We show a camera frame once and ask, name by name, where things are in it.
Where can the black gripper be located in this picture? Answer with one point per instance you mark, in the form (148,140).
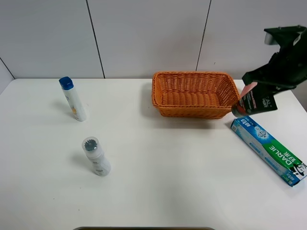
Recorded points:
(287,68)

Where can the black L'Oreal tube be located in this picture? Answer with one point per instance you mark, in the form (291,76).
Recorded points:
(254,102)

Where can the Darlie toothpaste box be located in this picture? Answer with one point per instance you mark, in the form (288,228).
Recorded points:
(282,161)

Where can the orange wicker basket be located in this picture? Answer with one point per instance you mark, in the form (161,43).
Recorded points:
(208,95)

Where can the pink bottle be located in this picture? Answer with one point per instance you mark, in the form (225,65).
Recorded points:
(248,88)

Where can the white bottle clear cap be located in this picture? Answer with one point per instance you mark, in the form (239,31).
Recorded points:
(96,156)

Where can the white bottle blue cap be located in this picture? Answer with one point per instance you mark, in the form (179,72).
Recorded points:
(73,99)

